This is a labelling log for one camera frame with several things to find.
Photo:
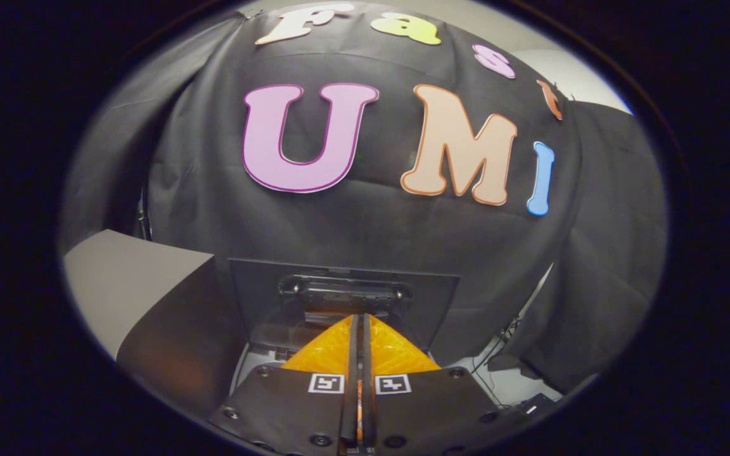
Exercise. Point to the dark washing machine lid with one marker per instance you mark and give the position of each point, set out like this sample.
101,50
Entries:
257,297

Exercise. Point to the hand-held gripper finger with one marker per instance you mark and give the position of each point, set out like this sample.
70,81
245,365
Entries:
367,380
353,380

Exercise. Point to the black box with white label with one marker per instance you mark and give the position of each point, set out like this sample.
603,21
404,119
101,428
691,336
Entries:
533,404

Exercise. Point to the black backdrop cloth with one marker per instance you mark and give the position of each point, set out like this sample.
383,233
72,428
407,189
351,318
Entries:
371,228

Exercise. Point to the dark cabinet with white door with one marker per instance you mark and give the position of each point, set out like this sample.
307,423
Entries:
130,285

